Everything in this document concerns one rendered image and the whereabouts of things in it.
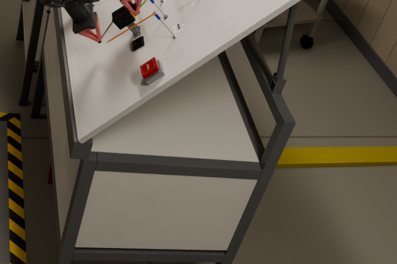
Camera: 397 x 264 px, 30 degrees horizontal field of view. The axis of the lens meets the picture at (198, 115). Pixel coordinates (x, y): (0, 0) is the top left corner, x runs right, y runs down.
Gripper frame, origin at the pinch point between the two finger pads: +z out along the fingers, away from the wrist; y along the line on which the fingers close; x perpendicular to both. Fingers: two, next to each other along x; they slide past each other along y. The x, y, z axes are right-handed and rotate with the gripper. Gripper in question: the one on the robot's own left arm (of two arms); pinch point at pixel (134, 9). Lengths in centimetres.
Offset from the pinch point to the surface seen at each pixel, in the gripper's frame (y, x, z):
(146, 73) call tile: -25.2, 0.2, 4.3
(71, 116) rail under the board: -18.9, 25.1, 18.1
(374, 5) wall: 195, -136, 168
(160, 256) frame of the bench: -30, 13, 77
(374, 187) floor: 55, -88, 173
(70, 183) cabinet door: -21, 33, 43
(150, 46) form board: -10.5, -2.0, 6.9
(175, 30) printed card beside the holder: -10.2, -10.1, 3.5
